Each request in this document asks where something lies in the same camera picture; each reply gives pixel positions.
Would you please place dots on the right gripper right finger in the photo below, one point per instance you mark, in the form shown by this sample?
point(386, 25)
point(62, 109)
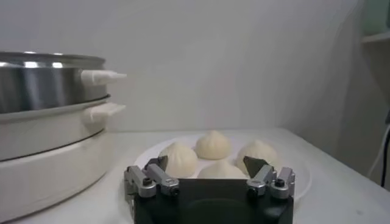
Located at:
point(265, 178)

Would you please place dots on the stainless steel steamer basket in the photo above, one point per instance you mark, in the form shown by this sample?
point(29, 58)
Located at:
point(39, 85)

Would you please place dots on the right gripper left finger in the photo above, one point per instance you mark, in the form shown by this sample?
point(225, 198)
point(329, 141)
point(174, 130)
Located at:
point(152, 178)

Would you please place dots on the cream electric cooker pot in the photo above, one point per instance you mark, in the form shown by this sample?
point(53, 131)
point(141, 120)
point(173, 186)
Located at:
point(45, 170)

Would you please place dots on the white round plate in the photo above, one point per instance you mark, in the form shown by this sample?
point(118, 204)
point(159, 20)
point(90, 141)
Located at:
point(146, 155)

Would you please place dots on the white steamed baozi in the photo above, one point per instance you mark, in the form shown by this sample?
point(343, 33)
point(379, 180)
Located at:
point(213, 146)
point(259, 150)
point(221, 172)
point(179, 161)

